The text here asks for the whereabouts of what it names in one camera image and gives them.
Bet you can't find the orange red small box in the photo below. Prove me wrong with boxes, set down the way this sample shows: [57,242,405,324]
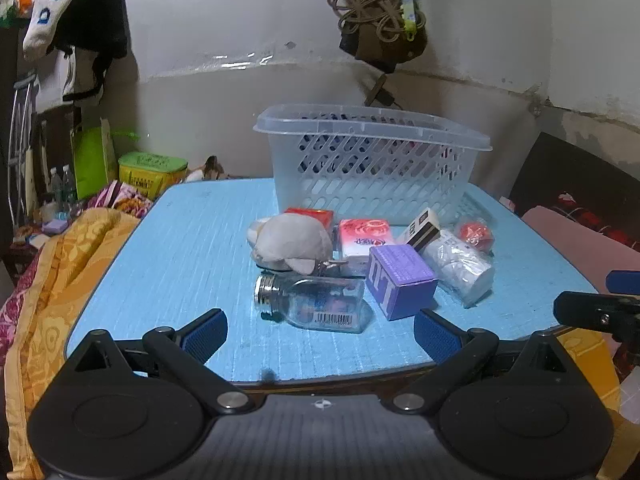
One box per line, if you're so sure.
[285,207,335,229]

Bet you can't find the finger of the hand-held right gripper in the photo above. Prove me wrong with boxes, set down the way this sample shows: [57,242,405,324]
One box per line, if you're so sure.
[605,270,640,295]
[553,290,640,334]

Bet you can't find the grey white plush toy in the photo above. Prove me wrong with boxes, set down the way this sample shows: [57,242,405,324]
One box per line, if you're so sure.
[246,212,335,274]

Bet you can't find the red white tissue packet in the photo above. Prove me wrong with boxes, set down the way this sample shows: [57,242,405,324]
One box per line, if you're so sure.
[337,217,399,277]

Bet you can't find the clear pack of white pads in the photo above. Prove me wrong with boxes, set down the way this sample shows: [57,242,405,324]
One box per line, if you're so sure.
[422,230,496,309]

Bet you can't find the brown rope bundle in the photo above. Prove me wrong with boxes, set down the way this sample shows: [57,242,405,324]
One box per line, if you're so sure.
[327,0,428,44]

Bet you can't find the green paper bag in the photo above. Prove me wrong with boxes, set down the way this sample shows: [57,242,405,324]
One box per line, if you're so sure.
[70,117,119,201]

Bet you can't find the orange patterned blanket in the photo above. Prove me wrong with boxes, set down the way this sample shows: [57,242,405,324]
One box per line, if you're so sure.
[4,208,144,480]

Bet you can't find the red round packet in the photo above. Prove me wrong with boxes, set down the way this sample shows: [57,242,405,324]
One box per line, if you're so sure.
[457,218,494,254]

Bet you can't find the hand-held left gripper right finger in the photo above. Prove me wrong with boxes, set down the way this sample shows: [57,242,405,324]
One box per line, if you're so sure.
[392,308,584,414]

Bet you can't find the white scarf blue letters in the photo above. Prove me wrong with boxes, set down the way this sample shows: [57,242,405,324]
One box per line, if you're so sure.
[22,0,94,62]

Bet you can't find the black white small box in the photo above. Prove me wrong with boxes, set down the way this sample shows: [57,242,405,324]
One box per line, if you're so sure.
[395,207,442,254]

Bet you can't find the clear plastic basket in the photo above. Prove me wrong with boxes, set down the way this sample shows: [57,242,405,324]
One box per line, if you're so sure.
[253,104,493,226]

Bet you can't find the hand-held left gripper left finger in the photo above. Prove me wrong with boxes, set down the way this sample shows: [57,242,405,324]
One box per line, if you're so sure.
[65,308,252,417]

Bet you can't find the brown hanging bag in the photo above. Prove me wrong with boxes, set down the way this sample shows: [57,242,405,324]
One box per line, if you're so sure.
[339,25,429,74]

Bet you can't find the pink cloth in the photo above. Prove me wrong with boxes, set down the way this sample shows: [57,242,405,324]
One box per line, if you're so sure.
[520,206,640,302]

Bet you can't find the black red printed cushion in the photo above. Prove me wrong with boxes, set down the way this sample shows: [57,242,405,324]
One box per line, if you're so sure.
[507,131,640,252]

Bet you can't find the purple cardboard box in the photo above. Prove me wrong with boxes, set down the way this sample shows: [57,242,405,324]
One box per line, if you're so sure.
[366,244,439,322]

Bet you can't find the clear glass bottle metal cap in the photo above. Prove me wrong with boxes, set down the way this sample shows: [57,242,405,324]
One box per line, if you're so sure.
[254,272,374,334]

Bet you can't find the metal rack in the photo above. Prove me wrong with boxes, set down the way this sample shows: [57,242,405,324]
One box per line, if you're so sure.
[7,72,39,227]

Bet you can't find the yellow cloth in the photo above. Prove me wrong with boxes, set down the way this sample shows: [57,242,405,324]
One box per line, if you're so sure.
[556,329,640,480]

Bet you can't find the black hanging garment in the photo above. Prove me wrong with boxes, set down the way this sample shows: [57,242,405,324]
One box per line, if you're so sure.
[50,0,129,107]

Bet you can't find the brown white plush toy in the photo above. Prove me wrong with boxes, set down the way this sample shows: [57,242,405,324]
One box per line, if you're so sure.
[186,156,231,182]

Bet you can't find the green lidded tin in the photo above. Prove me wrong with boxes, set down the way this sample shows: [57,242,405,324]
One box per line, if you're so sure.
[118,151,189,201]

